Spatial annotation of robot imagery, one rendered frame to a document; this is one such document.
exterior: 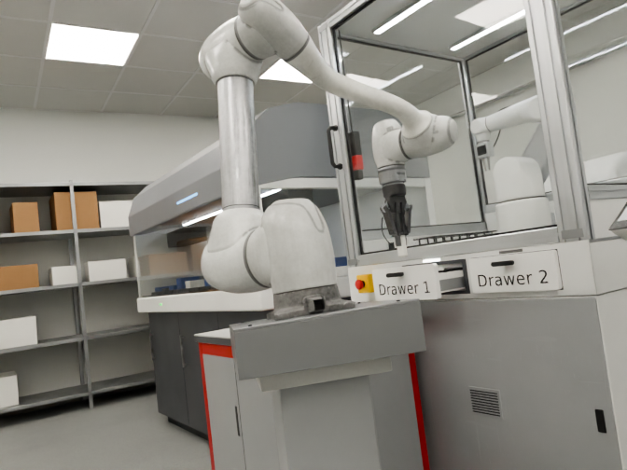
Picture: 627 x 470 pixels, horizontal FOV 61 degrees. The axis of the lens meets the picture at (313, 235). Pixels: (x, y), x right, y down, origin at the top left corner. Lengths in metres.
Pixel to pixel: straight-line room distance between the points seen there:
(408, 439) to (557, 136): 1.10
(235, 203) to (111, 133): 4.55
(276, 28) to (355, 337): 0.82
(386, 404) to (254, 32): 1.24
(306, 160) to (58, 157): 3.55
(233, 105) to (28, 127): 4.43
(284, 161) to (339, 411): 1.56
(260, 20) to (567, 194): 0.93
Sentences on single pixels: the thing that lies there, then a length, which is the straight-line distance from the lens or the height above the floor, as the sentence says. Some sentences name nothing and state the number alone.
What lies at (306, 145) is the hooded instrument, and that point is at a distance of 2.62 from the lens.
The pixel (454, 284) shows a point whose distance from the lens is 1.76.
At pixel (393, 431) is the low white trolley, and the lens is 1.92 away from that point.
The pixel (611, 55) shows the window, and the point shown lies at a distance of 1.95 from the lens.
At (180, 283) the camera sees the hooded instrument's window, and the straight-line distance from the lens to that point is 3.25.
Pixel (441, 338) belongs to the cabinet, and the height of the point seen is 0.67.
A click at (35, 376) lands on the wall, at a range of 5.58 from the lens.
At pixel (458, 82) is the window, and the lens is 1.84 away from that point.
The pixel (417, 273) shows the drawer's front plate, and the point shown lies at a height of 0.90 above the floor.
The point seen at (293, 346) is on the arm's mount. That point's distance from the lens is 1.06.
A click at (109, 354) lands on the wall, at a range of 5.63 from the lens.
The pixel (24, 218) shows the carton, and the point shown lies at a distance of 5.15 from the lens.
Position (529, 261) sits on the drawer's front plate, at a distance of 1.63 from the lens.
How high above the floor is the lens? 0.95
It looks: 4 degrees up
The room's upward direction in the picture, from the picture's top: 7 degrees counter-clockwise
